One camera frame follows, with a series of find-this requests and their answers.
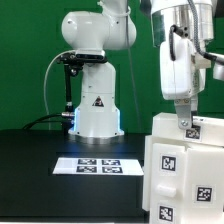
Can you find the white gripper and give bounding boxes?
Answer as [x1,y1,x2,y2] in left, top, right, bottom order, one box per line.
[158,25,208,130]

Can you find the white cabinet block part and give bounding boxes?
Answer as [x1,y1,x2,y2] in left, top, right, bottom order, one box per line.
[152,113,224,147]

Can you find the white cabinet box body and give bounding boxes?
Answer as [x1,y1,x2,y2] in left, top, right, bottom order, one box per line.
[141,133,224,224]

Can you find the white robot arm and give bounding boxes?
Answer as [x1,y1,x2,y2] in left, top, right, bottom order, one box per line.
[61,0,224,143]

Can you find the grey camera cable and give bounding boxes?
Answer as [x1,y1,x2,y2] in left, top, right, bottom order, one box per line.
[43,49,76,132]

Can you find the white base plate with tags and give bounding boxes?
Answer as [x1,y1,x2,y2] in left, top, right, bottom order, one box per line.
[53,157,143,176]

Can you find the black cables at base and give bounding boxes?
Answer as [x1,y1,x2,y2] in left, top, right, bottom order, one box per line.
[21,111,76,131]

